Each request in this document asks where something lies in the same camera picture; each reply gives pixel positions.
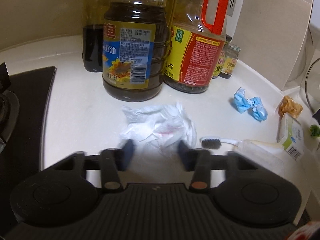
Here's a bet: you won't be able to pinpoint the white paper tissue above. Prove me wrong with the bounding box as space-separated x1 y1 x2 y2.
120 102 197 157

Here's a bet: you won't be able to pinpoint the white toothbrush black bristles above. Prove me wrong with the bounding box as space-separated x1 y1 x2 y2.
199 136 286 151

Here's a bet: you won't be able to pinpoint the crumpled blue face mask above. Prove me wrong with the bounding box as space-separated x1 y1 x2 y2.
233 87 268 122

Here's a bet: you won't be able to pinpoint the clear plastic box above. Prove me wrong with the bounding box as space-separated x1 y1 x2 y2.
233 140 285 177

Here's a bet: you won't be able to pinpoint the tall yellow-label sauce jar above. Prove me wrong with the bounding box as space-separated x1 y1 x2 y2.
212 35 232 79

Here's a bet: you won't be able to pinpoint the white green medicine box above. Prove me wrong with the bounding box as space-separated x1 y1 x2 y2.
277 113 304 160

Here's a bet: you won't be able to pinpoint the brown paper wrapper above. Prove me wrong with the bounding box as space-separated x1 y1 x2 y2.
278 95 303 119

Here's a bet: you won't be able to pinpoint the black gas stove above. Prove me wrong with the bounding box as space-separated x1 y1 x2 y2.
1 66 56 237

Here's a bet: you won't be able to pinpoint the short soybean paste jar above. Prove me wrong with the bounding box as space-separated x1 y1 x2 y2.
219 43 241 79

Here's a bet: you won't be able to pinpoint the paper cup green print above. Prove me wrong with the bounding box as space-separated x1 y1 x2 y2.
309 125 320 138

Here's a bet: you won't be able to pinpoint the sunflower oil bottle blue label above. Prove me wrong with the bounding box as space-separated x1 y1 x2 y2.
103 0 169 102

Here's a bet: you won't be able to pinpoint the glass pot lid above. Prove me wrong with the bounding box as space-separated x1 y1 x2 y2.
304 58 319 118

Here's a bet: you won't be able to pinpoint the small dark sauce bottle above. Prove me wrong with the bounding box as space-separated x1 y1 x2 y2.
82 0 106 73

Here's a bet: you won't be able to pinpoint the oil bottle red handle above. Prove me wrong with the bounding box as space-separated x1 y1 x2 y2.
164 0 229 94

